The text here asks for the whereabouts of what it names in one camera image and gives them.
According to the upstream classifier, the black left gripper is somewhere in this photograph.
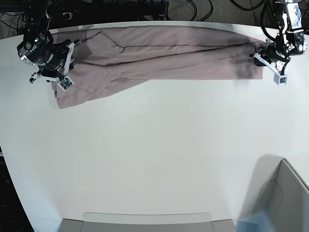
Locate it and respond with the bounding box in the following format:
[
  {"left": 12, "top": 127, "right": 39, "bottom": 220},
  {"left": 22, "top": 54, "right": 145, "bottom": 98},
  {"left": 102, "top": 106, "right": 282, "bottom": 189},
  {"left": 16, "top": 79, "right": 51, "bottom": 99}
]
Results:
[{"left": 253, "top": 41, "right": 291, "bottom": 67}]

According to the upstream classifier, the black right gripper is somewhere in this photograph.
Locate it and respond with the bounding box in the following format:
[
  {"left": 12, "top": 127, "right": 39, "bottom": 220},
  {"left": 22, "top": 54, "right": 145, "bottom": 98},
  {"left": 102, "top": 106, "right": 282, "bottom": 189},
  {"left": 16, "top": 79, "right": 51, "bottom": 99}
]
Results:
[{"left": 37, "top": 41, "right": 74, "bottom": 77}]

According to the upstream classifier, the pink T-shirt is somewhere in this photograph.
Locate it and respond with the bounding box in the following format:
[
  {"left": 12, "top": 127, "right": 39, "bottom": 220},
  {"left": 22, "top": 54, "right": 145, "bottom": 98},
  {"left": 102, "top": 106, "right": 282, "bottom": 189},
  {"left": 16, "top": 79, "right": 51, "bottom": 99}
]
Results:
[{"left": 52, "top": 26, "right": 263, "bottom": 109}]

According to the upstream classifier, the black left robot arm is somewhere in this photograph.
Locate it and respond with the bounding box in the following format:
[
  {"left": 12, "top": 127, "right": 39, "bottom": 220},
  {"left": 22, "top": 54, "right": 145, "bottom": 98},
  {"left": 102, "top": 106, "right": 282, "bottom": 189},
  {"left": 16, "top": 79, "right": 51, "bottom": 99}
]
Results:
[{"left": 253, "top": 0, "right": 307, "bottom": 75}]

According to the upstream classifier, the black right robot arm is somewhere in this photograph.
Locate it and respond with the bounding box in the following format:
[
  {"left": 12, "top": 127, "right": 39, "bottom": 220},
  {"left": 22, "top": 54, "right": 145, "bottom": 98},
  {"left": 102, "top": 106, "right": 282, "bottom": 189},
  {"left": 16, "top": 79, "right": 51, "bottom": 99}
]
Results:
[{"left": 17, "top": 0, "right": 75, "bottom": 81}]

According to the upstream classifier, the grey bin right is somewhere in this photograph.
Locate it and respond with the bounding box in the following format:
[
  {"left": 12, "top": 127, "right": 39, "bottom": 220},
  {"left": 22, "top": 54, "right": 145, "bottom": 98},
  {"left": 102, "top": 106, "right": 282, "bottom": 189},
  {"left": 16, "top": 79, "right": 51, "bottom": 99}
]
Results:
[{"left": 253, "top": 159, "right": 309, "bottom": 232}]

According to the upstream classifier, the blue translucent object corner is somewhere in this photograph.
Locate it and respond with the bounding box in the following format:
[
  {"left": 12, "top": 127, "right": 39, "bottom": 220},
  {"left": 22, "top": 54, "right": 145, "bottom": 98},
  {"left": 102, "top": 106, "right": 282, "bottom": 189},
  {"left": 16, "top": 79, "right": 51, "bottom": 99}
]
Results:
[{"left": 235, "top": 210, "right": 276, "bottom": 232}]

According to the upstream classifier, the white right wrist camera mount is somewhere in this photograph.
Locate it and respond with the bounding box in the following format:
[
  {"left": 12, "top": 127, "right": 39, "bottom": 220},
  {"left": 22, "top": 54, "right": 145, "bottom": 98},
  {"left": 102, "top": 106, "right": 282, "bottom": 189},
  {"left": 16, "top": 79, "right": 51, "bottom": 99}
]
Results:
[{"left": 29, "top": 40, "right": 81, "bottom": 91}]

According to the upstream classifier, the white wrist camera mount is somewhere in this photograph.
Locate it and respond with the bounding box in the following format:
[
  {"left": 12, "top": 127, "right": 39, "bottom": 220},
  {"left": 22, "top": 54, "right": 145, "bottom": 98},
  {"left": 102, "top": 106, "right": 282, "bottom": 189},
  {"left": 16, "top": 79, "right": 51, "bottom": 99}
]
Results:
[
  {"left": 250, "top": 53, "right": 289, "bottom": 85},
  {"left": 29, "top": 40, "right": 81, "bottom": 91}
]

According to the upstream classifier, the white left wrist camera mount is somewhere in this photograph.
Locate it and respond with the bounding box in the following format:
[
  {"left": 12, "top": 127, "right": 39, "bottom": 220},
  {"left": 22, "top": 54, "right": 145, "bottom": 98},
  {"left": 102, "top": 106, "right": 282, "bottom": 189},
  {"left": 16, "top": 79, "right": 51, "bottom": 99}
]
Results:
[{"left": 250, "top": 53, "right": 289, "bottom": 85}]

